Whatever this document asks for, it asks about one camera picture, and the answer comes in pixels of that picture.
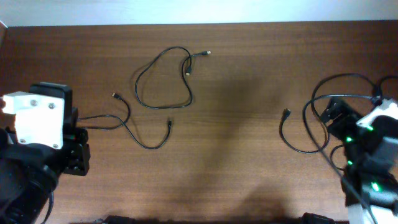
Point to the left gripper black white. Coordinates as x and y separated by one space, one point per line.
78 152

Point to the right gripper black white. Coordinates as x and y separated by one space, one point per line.
343 117

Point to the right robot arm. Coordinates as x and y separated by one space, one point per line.
370 147

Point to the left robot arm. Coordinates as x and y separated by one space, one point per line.
25 189

